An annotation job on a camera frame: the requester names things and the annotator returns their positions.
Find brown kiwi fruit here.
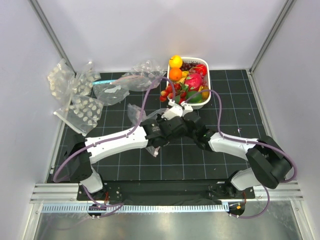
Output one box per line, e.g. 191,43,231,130
201,86,210,100

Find red apple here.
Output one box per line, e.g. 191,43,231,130
194,64,208,77

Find pink dragon fruit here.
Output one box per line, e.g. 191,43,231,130
184,73,203,91

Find red lychee bunch with leaves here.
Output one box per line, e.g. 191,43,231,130
159,82,189,104

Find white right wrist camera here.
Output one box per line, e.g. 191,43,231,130
180,101,193,117

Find orange fruit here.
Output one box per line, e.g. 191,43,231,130
168,67,182,82

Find dark green avocado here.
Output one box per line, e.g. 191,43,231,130
186,91,202,104

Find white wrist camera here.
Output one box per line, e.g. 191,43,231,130
161,99,183,121
180,101,193,117

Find white slotted cable duct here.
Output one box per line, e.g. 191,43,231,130
41,202,229,214

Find white perforated plastic basket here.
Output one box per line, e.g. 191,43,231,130
167,56,212,110

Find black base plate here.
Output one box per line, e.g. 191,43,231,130
91,179,255,206

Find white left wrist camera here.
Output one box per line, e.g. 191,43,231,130
161,99,183,121

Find clear bag white dots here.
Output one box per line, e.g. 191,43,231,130
47,59,75,105
53,95,104,137
71,61,101,96

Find clear bag white dots back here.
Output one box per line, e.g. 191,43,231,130
47,59,75,105

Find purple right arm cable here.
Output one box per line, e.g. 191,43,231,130
184,89,298,219

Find clear bag blue zipper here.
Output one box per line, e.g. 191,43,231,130
92,80,130,107

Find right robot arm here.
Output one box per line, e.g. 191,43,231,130
182,112,293,198

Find clear bag white dots middle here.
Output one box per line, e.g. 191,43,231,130
71,61,101,96

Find clear zip bag pink zipper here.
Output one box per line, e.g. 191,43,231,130
127,103,167,157

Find purple grape bunch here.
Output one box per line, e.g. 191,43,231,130
180,61,198,71

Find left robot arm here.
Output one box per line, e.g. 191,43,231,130
66,115,188,200

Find crumpled clear bag pink dots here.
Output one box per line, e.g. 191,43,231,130
111,59,166,92

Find clear bag white dots front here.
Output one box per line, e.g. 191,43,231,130
53,95,104,137

